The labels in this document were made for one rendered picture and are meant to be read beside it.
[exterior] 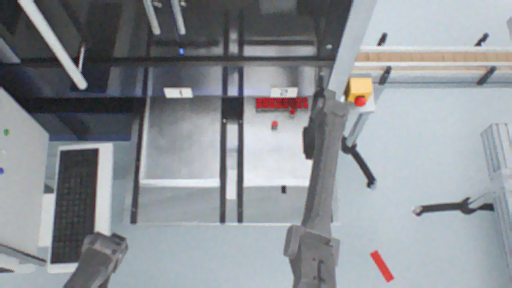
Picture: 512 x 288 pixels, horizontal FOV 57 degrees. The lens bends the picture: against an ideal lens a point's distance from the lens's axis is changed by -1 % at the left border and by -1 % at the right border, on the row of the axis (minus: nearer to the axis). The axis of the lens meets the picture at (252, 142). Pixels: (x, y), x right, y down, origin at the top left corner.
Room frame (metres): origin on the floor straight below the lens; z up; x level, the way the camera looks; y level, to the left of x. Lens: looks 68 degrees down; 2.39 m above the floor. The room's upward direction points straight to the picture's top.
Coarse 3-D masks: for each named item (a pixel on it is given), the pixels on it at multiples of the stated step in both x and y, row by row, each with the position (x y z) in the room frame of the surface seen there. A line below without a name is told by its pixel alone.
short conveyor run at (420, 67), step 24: (360, 48) 0.93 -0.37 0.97; (384, 48) 0.93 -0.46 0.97; (408, 48) 0.93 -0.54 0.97; (432, 48) 0.93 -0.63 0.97; (456, 48) 0.93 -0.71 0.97; (480, 48) 0.93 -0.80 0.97; (504, 48) 0.93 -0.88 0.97; (360, 72) 0.85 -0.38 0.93; (384, 72) 0.83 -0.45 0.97; (408, 72) 0.85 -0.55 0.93; (432, 72) 0.85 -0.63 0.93; (456, 72) 0.85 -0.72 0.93; (480, 72) 0.85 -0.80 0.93; (504, 72) 0.85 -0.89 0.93
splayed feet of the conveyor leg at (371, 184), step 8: (344, 136) 0.94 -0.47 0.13; (344, 144) 0.90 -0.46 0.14; (344, 152) 0.87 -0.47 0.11; (352, 152) 0.86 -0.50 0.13; (360, 160) 0.82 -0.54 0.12; (360, 168) 0.78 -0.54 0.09; (368, 168) 0.78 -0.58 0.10; (368, 176) 0.74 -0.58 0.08; (368, 184) 0.72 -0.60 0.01; (376, 184) 0.72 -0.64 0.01
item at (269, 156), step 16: (256, 128) 0.66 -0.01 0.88; (288, 128) 0.66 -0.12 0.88; (256, 144) 0.60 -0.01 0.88; (272, 144) 0.60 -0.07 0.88; (288, 144) 0.60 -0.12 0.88; (256, 160) 0.54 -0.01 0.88; (272, 160) 0.54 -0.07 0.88; (288, 160) 0.54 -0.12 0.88; (304, 160) 0.54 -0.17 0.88; (256, 176) 0.49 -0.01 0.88; (272, 176) 0.49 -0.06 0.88; (288, 176) 0.49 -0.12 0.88; (304, 176) 0.49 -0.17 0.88
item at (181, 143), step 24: (144, 120) 0.68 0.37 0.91; (168, 120) 0.69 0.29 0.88; (192, 120) 0.69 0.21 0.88; (216, 120) 0.69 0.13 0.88; (144, 144) 0.60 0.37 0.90; (168, 144) 0.60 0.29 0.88; (192, 144) 0.60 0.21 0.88; (216, 144) 0.60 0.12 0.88; (144, 168) 0.51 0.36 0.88; (168, 168) 0.51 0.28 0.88; (192, 168) 0.51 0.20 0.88; (216, 168) 0.51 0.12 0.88
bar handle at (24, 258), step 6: (0, 246) 0.20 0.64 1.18; (6, 246) 0.21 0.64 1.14; (0, 252) 0.19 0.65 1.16; (6, 252) 0.20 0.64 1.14; (12, 252) 0.20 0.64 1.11; (18, 252) 0.20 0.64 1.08; (24, 252) 0.21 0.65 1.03; (18, 258) 0.19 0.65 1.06; (24, 258) 0.20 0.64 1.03; (30, 258) 0.20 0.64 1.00; (36, 258) 0.21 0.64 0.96; (42, 258) 0.21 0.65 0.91; (24, 264) 0.19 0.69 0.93; (36, 264) 0.19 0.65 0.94; (42, 264) 0.20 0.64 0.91
